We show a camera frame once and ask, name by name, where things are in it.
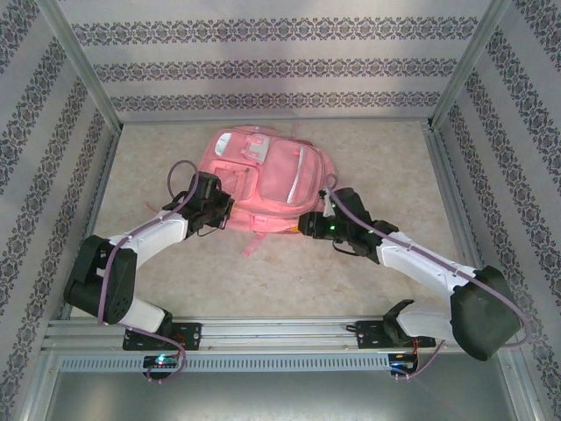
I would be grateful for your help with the pink student backpack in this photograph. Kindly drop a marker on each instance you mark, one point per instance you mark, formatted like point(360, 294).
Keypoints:
point(271, 175)

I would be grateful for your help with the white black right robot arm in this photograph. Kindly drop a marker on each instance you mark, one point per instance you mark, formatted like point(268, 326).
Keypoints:
point(416, 263)

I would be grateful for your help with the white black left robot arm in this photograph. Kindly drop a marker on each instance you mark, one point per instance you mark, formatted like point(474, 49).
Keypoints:
point(149, 237)

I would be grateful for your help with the green LED controller board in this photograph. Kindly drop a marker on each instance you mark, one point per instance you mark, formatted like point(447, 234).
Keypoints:
point(403, 364)
point(161, 361)

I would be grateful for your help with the grey metal shelf panel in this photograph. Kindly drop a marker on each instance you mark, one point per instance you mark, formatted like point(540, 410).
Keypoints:
point(280, 394)

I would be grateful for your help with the thin aluminium floor rail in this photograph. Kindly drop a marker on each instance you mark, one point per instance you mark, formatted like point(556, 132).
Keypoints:
point(153, 120)

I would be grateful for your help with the aluminium floor side rail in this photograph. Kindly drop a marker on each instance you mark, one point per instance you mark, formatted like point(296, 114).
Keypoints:
point(445, 171)
point(98, 197)

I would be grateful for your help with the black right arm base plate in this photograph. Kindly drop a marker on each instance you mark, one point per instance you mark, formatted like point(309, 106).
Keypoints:
point(370, 335)

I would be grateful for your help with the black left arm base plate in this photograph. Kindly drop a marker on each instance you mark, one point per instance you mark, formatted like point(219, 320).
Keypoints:
point(193, 335)

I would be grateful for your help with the aluminium frame post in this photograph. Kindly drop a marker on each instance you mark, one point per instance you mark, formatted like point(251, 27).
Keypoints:
point(466, 66)
point(84, 70)

